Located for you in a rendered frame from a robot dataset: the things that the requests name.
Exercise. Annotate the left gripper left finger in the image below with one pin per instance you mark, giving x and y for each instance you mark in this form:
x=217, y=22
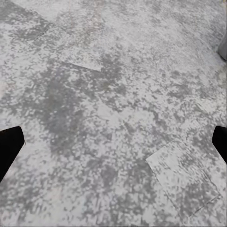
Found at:
x=11, y=142

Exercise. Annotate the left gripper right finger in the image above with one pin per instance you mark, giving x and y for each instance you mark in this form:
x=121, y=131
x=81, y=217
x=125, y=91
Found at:
x=219, y=140

